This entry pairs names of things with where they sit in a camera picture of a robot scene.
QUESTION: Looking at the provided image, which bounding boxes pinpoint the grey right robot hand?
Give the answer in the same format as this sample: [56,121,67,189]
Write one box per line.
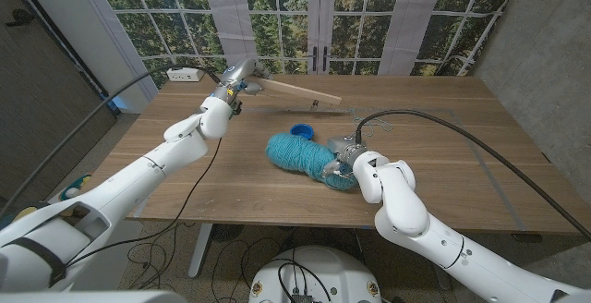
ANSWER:
[321,134,368,179]

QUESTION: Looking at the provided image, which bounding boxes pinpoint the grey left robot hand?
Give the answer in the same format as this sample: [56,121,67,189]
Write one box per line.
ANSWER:
[212,57,271,105]

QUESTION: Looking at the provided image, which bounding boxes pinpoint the teal yarn skein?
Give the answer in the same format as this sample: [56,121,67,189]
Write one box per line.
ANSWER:
[265,108,393,192]

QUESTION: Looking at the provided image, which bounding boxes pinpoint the wooden strip with metal clips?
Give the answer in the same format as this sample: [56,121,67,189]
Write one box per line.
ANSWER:
[248,77,343,110]

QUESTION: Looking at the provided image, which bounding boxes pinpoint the small blue bowl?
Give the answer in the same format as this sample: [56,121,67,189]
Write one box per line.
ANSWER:
[289,123,315,141]

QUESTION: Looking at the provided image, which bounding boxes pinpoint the white power strip box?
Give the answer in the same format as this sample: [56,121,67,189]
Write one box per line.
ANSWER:
[165,66,206,83]

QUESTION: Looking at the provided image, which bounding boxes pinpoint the printed window backdrop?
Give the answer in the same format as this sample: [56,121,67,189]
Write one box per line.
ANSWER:
[90,0,523,87]

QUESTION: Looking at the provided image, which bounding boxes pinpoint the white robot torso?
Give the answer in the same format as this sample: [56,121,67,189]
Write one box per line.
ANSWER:
[247,245,383,303]

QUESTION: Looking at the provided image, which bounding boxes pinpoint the white table leg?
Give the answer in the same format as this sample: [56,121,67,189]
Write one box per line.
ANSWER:
[187,223,213,279]

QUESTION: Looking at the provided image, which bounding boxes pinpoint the yellow and black pad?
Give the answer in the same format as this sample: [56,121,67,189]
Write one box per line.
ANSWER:
[11,205,39,224]

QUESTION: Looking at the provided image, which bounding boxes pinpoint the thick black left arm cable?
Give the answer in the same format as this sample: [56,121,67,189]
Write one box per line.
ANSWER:
[0,65,223,219]

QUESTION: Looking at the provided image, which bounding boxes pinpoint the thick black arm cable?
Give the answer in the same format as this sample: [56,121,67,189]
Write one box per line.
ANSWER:
[0,65,223,219]
[354,108,591,242]

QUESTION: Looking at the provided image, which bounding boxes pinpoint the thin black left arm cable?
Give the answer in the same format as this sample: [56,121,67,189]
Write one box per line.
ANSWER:
[66,137,223,267]

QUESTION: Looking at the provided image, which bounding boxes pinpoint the small blue object by wall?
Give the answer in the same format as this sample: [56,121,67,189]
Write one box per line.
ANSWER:
[103,93,128,113]

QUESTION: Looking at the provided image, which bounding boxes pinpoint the black cable on torso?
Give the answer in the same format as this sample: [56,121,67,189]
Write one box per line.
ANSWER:
[276,257,332,303]

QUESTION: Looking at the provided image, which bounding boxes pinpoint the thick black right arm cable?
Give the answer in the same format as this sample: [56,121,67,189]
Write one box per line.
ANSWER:
[354,108,591,242]

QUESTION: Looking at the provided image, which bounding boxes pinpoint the tangled black floor cables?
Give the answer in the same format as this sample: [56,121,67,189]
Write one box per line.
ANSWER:
[124,222,296,303]

